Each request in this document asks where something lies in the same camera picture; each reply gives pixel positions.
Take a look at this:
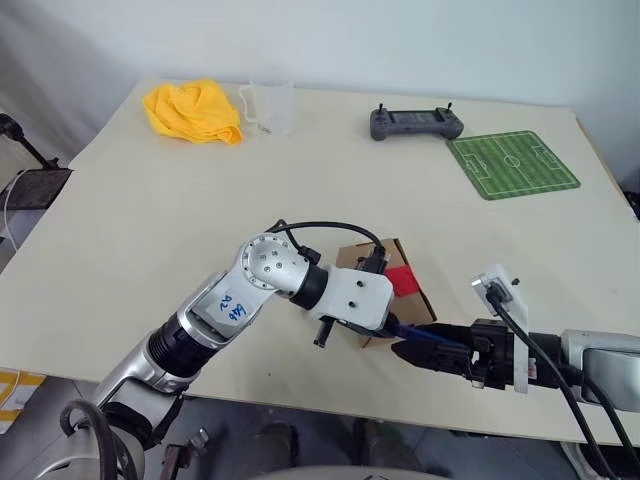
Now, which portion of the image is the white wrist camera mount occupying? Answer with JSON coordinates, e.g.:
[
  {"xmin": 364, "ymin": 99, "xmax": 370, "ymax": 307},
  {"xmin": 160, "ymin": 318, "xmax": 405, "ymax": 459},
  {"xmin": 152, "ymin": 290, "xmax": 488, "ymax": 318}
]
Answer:
[
  {"xmin": 307, "ymin": 263, "xmax": 395, "ymax": 334},
  {"xmin": 471, "ymin": 263, "xmax": 531, "ymax": 396}
]

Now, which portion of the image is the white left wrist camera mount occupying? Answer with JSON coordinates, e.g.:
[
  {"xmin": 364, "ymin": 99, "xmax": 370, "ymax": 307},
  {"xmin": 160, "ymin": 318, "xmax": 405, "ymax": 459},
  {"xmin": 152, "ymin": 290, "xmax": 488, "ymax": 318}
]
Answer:
[{"xmin": 307, "ymin": 263, "xmax": 395, "ymax": 334}]

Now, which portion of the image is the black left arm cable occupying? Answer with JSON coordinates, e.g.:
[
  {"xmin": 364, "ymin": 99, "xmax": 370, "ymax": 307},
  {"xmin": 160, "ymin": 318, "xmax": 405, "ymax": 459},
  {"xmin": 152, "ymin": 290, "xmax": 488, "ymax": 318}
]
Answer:
[{"xmin": 264, "ymin": 218, "xmax": 389, "ymax": 276}]

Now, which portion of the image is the clear plastic measuring cup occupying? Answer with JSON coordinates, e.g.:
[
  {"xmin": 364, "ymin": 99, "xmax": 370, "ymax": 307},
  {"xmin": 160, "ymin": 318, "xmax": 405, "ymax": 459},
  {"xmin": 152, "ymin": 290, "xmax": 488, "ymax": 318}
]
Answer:
[{"xmin": 238, "ymin": 77, "xmax": 296, "ymax": 136}]

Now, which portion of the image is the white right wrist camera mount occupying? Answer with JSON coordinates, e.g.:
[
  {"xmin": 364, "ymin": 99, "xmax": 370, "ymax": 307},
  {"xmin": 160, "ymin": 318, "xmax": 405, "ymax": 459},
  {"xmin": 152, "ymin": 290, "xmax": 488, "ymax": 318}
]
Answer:
[{"xmin": 471, "ymin": 263, "xmax": 531, "ymax": 396}]

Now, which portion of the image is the yellow cloth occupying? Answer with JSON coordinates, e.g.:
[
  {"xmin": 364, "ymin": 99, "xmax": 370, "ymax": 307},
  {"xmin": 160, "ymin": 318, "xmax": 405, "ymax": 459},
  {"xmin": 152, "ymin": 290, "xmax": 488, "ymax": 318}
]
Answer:
[{"xmin": 143, "ymin": 78, "xmax": 245, "ymax": 146}]

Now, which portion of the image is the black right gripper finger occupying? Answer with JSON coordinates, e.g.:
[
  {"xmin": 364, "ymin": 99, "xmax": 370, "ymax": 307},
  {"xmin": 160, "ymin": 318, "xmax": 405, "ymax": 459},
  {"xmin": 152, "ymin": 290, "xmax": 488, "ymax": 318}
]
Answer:
[
  {"xmin": 427, "ymin": 323, "xmax": 474, "ymax": 347},
  {"xmin": 391, "ymin": 339, "xmax": 472, "ymax": 374}
]

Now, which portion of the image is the green soccer field mat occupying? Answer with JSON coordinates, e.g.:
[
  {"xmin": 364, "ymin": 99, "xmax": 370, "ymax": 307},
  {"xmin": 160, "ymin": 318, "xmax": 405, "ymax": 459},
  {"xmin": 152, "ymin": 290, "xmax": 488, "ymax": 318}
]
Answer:
[{"xmin": 446, "ymin": 130, "xmax": 582, "ymax": 202}]

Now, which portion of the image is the red block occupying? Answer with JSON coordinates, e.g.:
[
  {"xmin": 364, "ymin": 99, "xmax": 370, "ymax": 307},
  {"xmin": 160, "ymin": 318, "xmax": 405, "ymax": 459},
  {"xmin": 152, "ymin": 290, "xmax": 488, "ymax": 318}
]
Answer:
[{"xmin": 383, "ymin": 266, "xmax": 419, "ymax": 297}]

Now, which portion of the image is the black shoulder cable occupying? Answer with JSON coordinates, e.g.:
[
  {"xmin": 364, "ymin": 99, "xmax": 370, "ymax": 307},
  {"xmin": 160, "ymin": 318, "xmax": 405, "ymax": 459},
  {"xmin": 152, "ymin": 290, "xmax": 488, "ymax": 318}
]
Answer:
[{"xmin": 59, "ymin": 399, "xmax": 124, "ymax": 480}]

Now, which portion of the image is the white thin cable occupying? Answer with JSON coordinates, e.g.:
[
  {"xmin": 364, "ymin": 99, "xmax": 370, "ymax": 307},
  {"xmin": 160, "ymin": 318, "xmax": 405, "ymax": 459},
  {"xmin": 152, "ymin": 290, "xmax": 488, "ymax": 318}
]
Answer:
[{"xmin": 2, "ymin": 169, "xmax": 26, "ymax": 251}]

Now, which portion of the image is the black stand with mesh plate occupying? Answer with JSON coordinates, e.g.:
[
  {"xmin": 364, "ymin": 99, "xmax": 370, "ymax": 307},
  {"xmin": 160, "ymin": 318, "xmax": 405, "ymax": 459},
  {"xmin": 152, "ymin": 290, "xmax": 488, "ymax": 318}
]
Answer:
[{"xmin": 0, "ymin": 113, "xmax": 75, "ymax": 211}]

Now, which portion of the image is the gray remote controller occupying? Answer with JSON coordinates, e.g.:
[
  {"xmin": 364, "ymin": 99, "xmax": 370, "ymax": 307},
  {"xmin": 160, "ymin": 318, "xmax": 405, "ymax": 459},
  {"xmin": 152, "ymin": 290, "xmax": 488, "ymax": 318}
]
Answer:
[{"xmin": 369, "ymin": 102, "xmax": 465, "ymax": 142}]

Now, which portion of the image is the brown cardboard box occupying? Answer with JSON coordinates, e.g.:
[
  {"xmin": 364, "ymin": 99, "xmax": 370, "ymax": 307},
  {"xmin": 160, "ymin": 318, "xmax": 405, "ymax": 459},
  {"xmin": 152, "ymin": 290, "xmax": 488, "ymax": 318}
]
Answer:
[{"xmin": 333, "ymin": 238, "xmax": 439, "ymax": 350}]

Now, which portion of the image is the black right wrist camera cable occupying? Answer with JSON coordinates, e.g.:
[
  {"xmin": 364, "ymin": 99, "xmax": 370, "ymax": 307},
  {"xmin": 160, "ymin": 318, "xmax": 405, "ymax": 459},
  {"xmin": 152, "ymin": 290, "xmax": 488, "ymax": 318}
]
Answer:
[{"xmin": 484, "ymin": 282, "xmax": 619, "ymax": 480}]

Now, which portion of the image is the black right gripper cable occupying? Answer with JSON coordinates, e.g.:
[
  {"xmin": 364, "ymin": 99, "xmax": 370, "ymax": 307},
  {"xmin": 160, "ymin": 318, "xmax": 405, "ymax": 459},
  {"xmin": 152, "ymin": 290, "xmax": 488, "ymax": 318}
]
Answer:
[{"xmin": 559, "ymin": 364, "xmax": 640, "ymax": 464}]

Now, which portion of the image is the dark metal clamp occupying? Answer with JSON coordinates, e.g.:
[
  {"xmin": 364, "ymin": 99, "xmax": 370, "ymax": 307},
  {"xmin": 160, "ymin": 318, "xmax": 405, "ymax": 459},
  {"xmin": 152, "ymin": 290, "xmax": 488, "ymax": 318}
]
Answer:
[{"xmin": 162, "ymin": 427, "xmax": 209, "ymax": 480}]

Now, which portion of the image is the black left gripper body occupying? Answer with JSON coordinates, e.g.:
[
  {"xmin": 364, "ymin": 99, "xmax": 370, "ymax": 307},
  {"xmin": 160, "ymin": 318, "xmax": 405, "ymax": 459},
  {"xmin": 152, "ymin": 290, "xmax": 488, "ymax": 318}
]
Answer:
[{"xmin": 313, "ymin": 313, "xmax": 401, "ymax": 350}]

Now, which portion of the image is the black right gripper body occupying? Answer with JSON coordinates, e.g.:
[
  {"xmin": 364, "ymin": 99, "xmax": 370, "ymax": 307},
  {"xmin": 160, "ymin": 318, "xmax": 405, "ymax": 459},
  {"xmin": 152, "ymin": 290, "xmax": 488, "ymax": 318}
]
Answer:
[{"xmin": 464, "ymin": 318, "xmax": 516, "ymax": 392}]

